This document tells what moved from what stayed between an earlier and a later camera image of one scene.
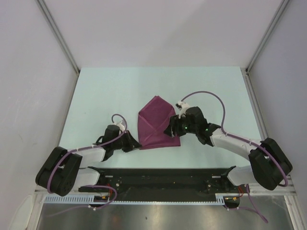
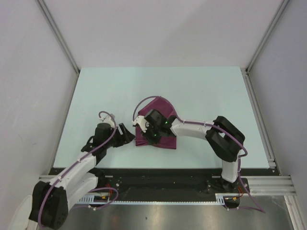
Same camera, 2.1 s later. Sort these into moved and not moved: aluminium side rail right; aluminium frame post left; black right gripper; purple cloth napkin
Moved: black right gripper
Not moved: purple cloth napkin; aluminium frame post left; aluminium side rail right
